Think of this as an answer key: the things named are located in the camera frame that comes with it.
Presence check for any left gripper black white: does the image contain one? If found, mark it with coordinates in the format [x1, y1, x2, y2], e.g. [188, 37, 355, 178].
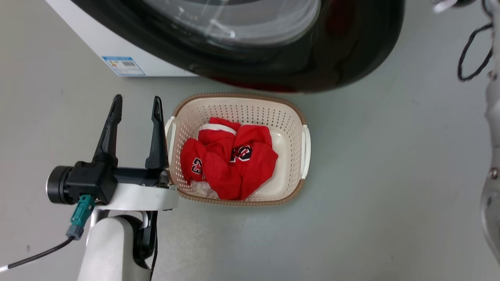
[46, 94, 180, 212]

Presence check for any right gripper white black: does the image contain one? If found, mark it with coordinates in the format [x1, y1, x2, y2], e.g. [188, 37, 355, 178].
[432, 0, 478, 14]

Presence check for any white washing machine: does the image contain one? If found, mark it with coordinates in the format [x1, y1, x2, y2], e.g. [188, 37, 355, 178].
[70, 0, 405, 93]

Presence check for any white washing machine body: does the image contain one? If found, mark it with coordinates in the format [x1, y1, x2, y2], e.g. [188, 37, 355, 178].
[45, 0, 200, 77]

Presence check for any blue white energy label sticker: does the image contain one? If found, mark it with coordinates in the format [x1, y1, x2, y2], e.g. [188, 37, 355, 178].
[102, 56, 146, 76]

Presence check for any crumpled clear plastic bag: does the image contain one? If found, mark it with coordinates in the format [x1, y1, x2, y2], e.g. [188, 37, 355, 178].
[190, 180, 219, 199]

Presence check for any red jersey with black numbers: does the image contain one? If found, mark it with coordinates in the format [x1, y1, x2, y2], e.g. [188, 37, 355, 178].
[180, 117, 279, 201]

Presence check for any beige perforated laundry basket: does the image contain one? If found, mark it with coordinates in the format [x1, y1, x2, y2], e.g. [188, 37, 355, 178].
[164, 92, 312, 207]

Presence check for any black looped right arm cable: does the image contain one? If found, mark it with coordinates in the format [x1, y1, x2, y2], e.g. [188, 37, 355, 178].
[457, 23, 494, 82]

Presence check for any black cable with teal connector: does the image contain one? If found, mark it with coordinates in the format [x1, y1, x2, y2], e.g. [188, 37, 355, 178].
[0, 195, 96, 273]

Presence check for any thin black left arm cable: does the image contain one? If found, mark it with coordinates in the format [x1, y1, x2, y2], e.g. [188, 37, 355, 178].
[149, 211, 159, 281]

